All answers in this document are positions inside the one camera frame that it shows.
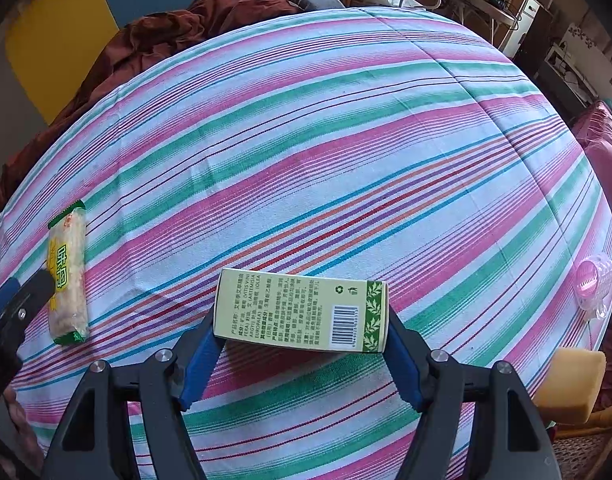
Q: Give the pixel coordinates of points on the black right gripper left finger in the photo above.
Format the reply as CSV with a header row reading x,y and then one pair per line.
x,y
93,439

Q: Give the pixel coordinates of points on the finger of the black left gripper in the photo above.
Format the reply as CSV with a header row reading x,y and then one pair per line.
x,y
20,304

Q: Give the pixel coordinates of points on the rice cracker packet yellow label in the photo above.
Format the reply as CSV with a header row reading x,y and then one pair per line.
x,y
67,310

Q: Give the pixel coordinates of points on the green paper box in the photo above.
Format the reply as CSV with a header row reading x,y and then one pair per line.
x,y
301,312

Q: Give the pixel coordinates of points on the yellow sponge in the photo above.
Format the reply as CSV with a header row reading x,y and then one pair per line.
x,y
570,386

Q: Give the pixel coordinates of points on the striped bed sheet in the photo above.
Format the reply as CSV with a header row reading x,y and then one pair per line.
x,y
377,144

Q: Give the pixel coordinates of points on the yellow blue grey chair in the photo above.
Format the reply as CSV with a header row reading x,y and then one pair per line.
x,y
47,47

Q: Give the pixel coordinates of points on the dark red blanket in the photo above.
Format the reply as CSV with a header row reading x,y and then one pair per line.
x,y
134,49

